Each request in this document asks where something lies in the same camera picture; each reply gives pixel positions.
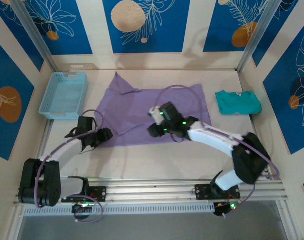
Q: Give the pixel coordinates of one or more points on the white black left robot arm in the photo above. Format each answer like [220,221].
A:
[64,155]

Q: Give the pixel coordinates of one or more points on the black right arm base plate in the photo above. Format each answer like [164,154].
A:
[200,191]

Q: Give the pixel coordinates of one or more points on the perforated metal bracket plate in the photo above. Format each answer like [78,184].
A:
[79,66]

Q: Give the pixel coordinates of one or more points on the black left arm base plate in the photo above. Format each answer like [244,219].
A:
[99,193]

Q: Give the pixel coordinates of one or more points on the teal t-shirt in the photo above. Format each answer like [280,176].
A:
[239,105]

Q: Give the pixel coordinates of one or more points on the long aluminium mounting rail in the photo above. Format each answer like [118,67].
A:
[154,190]

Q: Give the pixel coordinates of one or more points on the white table cover sheet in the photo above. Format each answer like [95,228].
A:
[166,162]

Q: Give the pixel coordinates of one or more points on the purple t-shirt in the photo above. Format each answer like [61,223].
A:
[141,105]

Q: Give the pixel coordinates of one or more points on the light blue plastic basket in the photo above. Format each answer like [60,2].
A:
[64,95]

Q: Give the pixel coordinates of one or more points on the aluminium frame post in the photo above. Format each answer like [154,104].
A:
[33,30]
[259,30]

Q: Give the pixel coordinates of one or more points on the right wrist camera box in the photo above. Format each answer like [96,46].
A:
[155,115]

